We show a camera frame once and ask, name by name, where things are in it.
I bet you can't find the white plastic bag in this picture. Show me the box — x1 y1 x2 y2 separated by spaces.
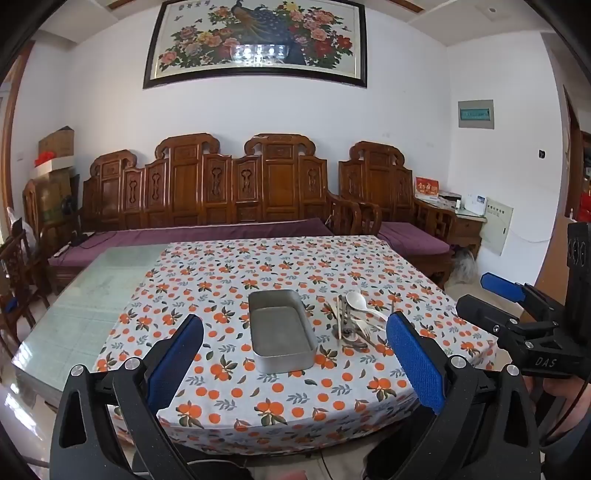
7 208 38 250
450 249 478 284

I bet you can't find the white flat carton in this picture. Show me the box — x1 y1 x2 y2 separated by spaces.
30 154 75 178

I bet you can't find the wooden side table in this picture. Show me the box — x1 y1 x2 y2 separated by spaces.
434 194 488 259

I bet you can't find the grey wall electrical box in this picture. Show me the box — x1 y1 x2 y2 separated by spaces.
458 99 495 130

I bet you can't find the dark wooden chair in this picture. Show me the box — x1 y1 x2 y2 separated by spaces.
0 228 49 333

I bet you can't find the small cardboard box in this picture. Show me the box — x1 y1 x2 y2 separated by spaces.
38 127 75 158

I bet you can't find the person's right forearm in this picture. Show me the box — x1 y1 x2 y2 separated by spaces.
540 408 591 462

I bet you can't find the orange print tablecloth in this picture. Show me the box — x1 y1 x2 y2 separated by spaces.
92 235 502 446

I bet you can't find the person's right hand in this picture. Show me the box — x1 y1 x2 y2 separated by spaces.
542 375 591 416

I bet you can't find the wooden door frame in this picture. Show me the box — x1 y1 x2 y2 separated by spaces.
0 41 35 232
562 85 591 217

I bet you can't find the rectangular metal tray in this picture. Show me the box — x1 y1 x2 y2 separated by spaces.
248 289 318 374

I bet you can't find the framed peacock flower painting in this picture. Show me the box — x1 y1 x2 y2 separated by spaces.
142 0 369 90

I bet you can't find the white round soup spoon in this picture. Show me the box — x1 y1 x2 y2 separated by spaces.
345 291 389 324

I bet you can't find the white telephone device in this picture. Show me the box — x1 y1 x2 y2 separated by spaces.
462 195 488 217

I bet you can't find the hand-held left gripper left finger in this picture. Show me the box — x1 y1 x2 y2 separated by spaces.
50 314 205 480

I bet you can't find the red gift box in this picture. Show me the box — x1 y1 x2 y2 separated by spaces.
414 176 439 199

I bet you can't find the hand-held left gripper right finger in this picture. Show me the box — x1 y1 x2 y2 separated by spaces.
385 311 541 480

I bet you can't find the brown wooden board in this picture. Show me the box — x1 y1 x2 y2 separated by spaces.
551 222 571 287

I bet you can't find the carved wooden armchair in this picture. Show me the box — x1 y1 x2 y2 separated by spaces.
338 141 458 291

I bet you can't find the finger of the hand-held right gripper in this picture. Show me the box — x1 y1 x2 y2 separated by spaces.
456 294 553 340
480 272 571 322

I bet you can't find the short purple seat cushion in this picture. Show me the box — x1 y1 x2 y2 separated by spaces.
378 220 453 256

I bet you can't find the large cardboard box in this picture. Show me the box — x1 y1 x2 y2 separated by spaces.
28 168 79 232

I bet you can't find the carved wooden sofa bench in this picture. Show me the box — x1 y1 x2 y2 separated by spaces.
22 133 384 296

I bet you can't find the long white spoon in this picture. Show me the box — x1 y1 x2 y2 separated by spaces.
348 310 370 340

